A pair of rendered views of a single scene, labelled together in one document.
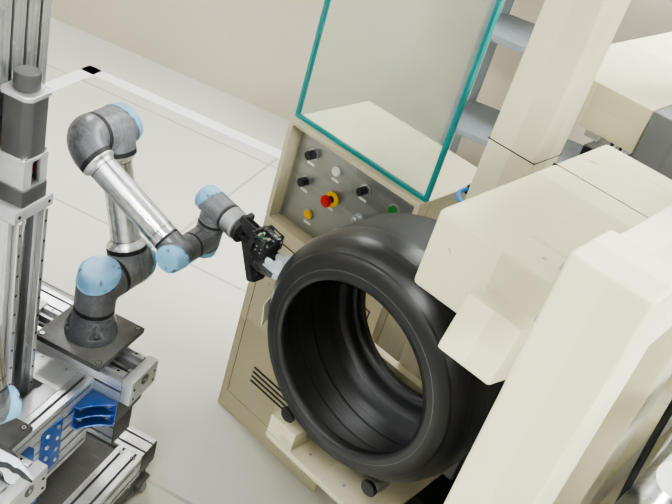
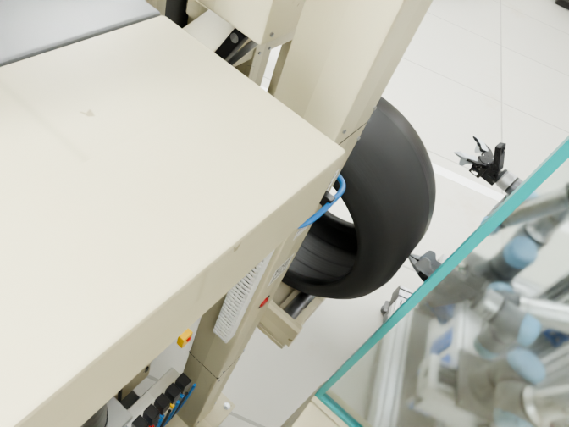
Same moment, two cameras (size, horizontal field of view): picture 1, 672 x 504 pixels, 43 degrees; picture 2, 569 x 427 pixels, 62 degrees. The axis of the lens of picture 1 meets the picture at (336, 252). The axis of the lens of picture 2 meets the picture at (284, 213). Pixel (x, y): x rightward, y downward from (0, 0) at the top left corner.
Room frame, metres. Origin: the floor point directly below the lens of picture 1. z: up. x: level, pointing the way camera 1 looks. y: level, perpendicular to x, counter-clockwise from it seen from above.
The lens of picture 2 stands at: (2.53, -0.49, 2.14)
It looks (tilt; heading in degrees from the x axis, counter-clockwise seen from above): 48 degrees down; 166
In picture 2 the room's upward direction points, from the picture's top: 24 degrees clockwise
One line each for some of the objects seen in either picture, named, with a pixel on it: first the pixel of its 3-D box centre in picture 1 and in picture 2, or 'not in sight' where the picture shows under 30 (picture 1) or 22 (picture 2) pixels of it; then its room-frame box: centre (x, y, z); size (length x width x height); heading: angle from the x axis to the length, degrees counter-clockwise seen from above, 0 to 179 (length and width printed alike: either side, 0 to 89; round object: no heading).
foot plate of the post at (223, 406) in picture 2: not in sight; (192, 407); (1.87, -0.34, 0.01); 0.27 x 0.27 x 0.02; 57
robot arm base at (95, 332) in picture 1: (92, 317); not in sight; (1.84, 0.61, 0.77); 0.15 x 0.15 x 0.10
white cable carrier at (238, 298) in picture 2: not in sight; (243, 288); (1.95, -0.37, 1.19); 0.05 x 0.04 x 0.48; 57
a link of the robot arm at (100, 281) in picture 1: (99, 284); not in sight; (1.85, 0.60, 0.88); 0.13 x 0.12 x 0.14; 162
